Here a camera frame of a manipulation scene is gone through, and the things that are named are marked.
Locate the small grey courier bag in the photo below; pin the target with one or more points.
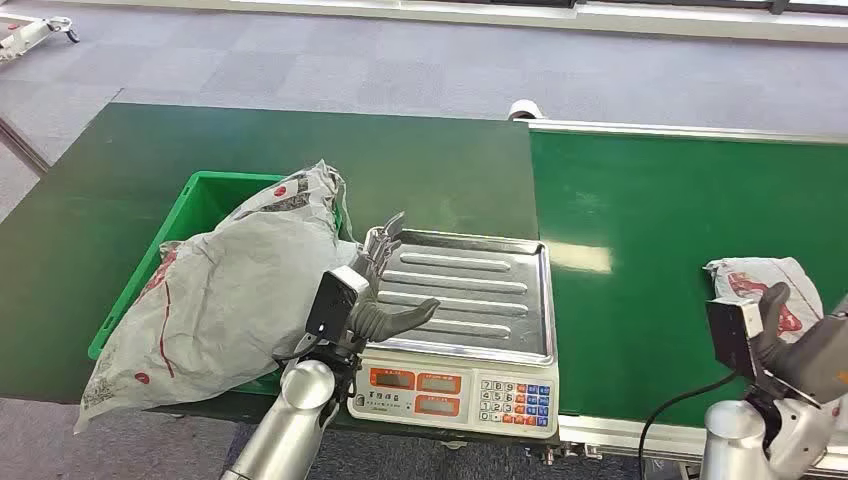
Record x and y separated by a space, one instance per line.
748 281

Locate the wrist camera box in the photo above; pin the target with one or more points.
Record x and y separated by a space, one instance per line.
331 305
729 334

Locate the grey metal bar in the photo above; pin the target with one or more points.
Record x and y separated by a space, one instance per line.
23 147

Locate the green plastic bin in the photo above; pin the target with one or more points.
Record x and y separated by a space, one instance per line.
205 199

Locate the electronic weighing scale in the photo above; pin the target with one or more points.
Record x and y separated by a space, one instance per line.
464 291

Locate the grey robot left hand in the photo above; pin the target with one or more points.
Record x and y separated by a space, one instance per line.
387 323

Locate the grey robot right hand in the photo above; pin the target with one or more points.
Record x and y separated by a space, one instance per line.
818 361

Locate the large grey courier bag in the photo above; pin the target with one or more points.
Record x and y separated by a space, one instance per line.
232 298

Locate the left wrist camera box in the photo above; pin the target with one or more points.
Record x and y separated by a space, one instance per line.
331 305

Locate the green conveyor belt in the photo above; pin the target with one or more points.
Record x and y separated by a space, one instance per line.
669 218

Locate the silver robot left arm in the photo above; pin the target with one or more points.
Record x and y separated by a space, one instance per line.
291 424

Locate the white wall ledge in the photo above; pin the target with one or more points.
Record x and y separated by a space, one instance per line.
662 20

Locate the white conveyor roller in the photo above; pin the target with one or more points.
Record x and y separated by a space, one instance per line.
524 109

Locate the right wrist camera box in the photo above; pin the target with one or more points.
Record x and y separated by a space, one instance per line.
729 334

